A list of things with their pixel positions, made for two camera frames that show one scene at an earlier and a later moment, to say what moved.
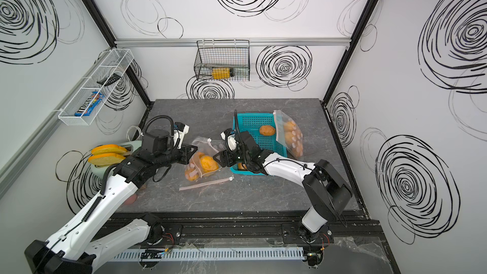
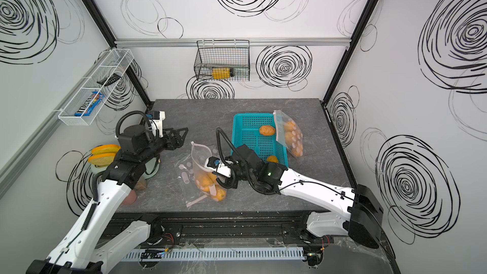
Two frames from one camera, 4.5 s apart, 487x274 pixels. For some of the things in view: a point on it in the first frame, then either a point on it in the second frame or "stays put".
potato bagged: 191,174 → 220,193
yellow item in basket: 220,73 stays put
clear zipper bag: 201,162 → 206,180
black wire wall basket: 222,59 stays put
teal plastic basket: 264,129 stays put
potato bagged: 293,138 stays put
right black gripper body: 238,156 → 240,173
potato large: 208,163 → 205,180
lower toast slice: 106,159 stays put
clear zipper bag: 288,134 stays put
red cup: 131,200 stays put
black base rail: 255,229 stays put
